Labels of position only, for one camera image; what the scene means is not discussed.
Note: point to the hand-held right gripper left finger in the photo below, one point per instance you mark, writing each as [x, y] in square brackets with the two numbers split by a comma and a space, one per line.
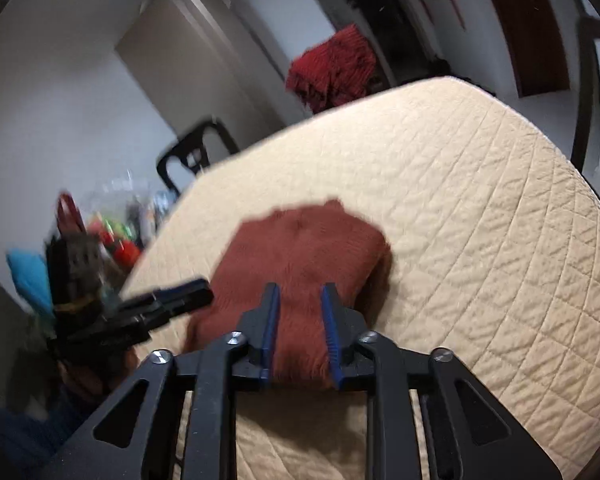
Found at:
[272, 330]

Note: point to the pile of colourful packets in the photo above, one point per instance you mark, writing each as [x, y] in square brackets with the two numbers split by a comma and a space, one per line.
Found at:
[125, 240]

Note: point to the light blue bag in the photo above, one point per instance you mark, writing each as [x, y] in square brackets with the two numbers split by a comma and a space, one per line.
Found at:
[30, 275]

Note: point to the black chair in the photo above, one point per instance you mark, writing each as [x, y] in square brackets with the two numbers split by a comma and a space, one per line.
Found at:
[207, 132]

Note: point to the red striped cloth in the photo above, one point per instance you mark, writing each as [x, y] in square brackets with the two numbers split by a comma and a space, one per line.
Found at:
[330, 70]

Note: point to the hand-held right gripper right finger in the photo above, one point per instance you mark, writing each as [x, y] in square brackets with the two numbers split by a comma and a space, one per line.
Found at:
[330, 335]

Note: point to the person's left hand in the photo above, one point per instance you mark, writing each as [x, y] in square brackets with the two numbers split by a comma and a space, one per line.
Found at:
[87, 377]

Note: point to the beige quilted table cover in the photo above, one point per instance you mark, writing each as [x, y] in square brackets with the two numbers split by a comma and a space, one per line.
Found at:
[455, 185]

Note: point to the dark doorway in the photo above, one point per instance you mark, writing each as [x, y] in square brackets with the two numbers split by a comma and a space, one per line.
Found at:
[380, 10]

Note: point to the brown wooden door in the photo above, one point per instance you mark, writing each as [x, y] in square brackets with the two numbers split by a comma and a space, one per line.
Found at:
[530, 35]

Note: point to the rust brown knit garment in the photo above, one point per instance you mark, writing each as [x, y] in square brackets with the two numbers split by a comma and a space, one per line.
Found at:
[305, 250]

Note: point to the taupe wardrobe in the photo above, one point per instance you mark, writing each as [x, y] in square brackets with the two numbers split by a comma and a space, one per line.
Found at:
[190, 70]

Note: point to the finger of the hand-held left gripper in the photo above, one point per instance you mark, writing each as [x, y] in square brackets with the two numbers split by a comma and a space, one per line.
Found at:
[187, 296]

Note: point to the dark wooden dining chair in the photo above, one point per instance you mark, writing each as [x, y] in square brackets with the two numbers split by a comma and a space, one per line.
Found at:
[587, 85]

